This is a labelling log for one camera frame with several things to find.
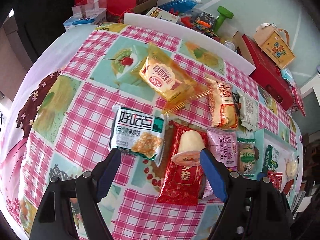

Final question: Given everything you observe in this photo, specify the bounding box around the red Kiss snack bag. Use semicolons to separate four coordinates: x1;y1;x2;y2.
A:
267;171;294;195

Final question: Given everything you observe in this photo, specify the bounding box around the pink swiss roll packet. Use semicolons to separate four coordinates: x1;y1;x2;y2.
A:
207;128;238;171

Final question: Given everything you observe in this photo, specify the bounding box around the red gold cake packet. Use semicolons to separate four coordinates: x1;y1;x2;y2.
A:
157;121;208;206

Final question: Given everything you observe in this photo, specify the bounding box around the pink pudding cup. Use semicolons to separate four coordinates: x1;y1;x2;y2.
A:
171;131;205;166

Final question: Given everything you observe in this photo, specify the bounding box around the green white milk carton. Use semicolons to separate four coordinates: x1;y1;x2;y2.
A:
263;145;279;173

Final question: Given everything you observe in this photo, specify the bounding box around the white tray with teal rim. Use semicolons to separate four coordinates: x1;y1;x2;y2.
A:
254;128;302;206

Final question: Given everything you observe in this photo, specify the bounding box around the small green brown snack packet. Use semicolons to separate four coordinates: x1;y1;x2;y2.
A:
237;137;256;177

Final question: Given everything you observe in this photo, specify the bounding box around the clear-wrapped round yellow cake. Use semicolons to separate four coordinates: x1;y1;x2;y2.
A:
285;153;299;180

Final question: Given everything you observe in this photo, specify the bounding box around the white beige snack packet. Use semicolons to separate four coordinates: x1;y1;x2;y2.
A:
238;91;258;132

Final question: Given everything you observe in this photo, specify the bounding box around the checkered picture tablecloth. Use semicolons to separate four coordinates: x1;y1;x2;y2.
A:
1;23;303;239

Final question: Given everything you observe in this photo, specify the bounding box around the orange bread snack packet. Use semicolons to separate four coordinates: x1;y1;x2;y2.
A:
204;75;239;130

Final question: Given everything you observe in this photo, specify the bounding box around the red patterned lidded box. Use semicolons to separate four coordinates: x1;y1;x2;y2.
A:
289;84;306;117

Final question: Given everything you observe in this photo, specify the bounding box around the black seaweed snack packet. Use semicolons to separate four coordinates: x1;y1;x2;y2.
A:
232;92;241;111

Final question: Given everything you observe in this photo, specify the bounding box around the white green cracker packet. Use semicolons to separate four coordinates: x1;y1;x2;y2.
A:
109;105;166;166

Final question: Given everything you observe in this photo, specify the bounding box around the large red gift box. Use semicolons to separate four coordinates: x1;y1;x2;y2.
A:
240;34;293;111

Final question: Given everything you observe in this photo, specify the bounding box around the white shelf unit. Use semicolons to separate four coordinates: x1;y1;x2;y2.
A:
300;76;320;101

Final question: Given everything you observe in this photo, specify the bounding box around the light blue tissue pack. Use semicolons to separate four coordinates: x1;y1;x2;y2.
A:
280;68;296;87

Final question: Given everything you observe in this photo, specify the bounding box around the yellow transparent snack packet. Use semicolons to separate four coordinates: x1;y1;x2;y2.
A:
139;42;209;114

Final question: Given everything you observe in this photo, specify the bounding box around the green dumbbell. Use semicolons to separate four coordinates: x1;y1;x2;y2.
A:
213;6;234;33

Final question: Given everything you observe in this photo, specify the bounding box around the cardboard box of toys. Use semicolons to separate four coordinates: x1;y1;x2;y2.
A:
124;7;255;75

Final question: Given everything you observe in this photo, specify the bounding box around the black cabinet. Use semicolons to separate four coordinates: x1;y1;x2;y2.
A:
1;0;74;63

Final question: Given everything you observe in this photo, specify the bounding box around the clear plastic tissue box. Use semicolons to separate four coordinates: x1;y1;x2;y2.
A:
63;0;107;31

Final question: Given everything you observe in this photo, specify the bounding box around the blue water bottle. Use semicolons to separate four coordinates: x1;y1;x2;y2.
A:
159;0;202;13

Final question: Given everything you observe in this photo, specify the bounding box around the yellow gift box with handle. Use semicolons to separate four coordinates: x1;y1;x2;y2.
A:
253;23;296;69

